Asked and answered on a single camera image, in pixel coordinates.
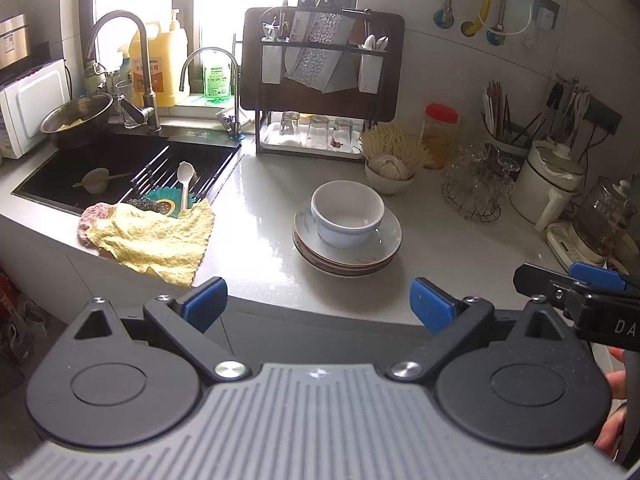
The spoons in utensil cup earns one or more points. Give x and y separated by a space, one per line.
375 44

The black roll-up sink rack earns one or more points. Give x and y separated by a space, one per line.
150 170

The glass kettle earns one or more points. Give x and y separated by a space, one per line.
602 215

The red lid plastic jar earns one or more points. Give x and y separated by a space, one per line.
440 135

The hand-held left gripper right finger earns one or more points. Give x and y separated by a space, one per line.
430 307

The cardboard box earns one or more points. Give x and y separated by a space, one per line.
12 40

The pink dish cloth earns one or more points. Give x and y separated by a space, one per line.
92 217

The wall outlet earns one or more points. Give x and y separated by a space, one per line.
546 12

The cluster of glass cups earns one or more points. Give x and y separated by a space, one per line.
477 175

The black wall hook rail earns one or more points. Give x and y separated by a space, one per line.
607 117

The drinking glass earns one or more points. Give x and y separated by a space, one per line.
289 127
317 132
343 134

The steel mixing bowl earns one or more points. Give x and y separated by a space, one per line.
75 120

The patterned steel cleaver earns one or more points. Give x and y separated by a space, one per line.
315 55

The white grey-leaf plate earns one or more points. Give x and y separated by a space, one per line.
385 240

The row of hanging utensils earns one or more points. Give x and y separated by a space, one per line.
567 107

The white microwave oven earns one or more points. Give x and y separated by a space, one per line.
30 105

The white bowl with garlic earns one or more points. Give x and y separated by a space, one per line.
390 185

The white electric pot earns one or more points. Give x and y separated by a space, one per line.
542 190

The grey plastic bag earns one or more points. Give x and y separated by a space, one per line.
22 330

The garlic bulb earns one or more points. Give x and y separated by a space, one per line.
389 166

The black kitchen sink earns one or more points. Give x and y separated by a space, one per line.
55 175

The white utensil cup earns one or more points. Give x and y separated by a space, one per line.
272 65
370 75

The cream kettle base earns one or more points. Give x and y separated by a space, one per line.
565 245

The steel wool scourer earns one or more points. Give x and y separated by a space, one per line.
142 205

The yellow dish cloth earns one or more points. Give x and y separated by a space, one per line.
150 240

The deer pattern plate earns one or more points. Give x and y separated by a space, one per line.
350 274

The dish brush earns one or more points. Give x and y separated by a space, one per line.
225 120

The green soap bottle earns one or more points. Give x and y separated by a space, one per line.
217 80

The plain steel cleaver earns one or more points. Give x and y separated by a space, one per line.
345 77

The white leaf plate thin rim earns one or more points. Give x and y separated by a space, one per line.
305 255

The tall steel faucet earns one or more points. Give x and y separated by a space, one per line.
147 95

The white plastic spoon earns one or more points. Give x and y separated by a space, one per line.
185 175

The bundle of chopsticks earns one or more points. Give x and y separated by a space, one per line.
495 110

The slim steel faucet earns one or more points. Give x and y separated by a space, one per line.
235 105

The clear plastic bowl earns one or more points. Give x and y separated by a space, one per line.
345 237

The dry straw bundle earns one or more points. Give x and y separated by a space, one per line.
395 142

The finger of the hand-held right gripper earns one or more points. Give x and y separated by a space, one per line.
535 279
600 275

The wooden ladle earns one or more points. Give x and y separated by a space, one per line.
95 180

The teal flower scrubber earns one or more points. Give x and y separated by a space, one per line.
167 205

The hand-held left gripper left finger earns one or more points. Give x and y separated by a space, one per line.
202 301

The person's right hand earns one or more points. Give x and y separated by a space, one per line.
615 385

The yellow detergent bottle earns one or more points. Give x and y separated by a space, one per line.
160 60

